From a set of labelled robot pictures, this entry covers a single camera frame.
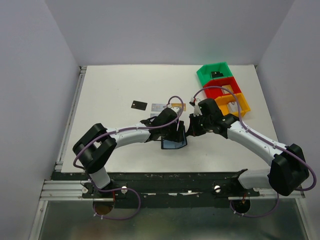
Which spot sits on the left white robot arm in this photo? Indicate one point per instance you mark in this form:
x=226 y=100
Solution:
x=96 y=146

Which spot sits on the aluminium extrusion rail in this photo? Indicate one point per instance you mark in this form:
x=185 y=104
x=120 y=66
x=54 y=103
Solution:
x=68 y=185

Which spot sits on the white box in red bin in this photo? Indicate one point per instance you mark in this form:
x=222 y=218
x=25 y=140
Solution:
x=227 y=87

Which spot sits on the black leather card holder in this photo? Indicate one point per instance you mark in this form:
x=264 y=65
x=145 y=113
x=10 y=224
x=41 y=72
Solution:
x=175 y=143

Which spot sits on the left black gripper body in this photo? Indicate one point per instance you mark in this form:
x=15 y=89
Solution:
x=176 y=135

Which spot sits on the black part in green bin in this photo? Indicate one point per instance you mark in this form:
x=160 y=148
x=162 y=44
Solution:
x=216 y=74

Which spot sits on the white box in yellow bin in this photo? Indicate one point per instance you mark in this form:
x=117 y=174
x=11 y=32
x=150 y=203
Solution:
x=233 y=108

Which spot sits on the silver grey credit card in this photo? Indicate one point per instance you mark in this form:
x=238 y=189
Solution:
x=158 y=107

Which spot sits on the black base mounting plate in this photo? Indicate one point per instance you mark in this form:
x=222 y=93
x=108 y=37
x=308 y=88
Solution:
x=170 y=190

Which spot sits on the black credit card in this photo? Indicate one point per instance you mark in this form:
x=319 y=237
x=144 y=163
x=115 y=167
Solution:
x=138 y=105

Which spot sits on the gold credit card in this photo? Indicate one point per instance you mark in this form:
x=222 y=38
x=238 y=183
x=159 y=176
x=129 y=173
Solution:
x=179 y=105

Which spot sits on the green plastic bin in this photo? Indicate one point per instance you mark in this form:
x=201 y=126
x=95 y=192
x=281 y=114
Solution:
x=204 y=73

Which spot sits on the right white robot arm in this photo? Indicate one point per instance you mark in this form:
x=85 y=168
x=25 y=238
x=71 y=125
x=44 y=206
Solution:
x=287 y=170

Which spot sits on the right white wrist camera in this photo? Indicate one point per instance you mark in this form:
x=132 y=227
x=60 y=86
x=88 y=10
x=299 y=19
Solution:
x=196 y=108

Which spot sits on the red plastic bin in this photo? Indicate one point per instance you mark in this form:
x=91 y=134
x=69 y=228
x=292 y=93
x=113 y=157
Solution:
x=214 y=91

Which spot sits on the yellow plastic bin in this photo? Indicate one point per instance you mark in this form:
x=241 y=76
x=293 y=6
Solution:
x=241 y=101

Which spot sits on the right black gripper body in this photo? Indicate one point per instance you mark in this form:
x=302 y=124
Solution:
x=195 y=126

